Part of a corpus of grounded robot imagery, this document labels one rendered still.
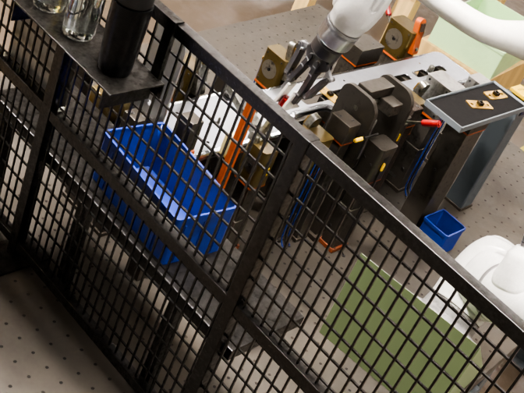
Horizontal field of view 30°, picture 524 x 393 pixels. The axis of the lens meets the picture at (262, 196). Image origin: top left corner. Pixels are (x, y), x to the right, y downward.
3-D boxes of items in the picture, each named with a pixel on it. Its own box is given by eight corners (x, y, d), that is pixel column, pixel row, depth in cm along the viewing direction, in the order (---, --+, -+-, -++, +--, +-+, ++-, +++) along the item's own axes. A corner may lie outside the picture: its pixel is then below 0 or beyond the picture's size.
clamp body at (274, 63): (238, 128, 320) (274, 38, 300) (262, 150, 314) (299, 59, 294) (224, 132, 315) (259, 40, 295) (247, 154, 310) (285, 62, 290)
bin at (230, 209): (149, 164, 231) (164, 121, 224) (221, 251, 215) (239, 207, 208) (89, 175, 220) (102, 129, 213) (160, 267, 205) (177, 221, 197)
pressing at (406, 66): (433, 47, 348) (434, 44, 347) (479, 83, 338) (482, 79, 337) (130, 112, 253) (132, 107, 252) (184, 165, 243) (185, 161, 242)
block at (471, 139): (412, 209, 317) (475, 97, 291) (430, 224, 313) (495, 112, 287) (394, 217, 310) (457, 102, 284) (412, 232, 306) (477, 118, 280)
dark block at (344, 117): (290, 223, 289) (344, 108, 264) (306, 238, 285) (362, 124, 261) (278, 227, 285) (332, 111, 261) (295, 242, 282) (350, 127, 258)
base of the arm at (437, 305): (467, 352, 261) (480, 337, 261) (470, 345, 240) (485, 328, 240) (413, 309, 266) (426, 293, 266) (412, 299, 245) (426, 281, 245)
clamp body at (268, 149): (222, 233, 275) (264, 133, 255) (245, 256, 270) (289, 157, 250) (206, 239, 270) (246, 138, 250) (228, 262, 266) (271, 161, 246)
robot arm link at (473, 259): (456, 316, 262) (508, 253, 264) (495, 340, 245) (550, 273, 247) (419, 281, 255) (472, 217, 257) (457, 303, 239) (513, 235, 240)
